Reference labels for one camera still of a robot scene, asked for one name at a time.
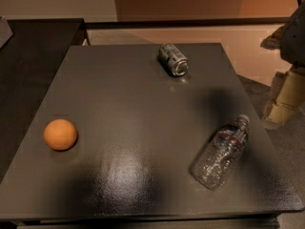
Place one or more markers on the orange fruit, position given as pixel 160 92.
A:
pixel 60 135

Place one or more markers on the clear plastic water bottle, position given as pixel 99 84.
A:
pixel 219 157

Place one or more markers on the silver green 7up can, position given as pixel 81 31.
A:
pixel 173 59

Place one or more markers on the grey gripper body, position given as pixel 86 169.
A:
pixel 294 43

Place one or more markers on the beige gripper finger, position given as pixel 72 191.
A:
pixel 287 93
pixel 273 41

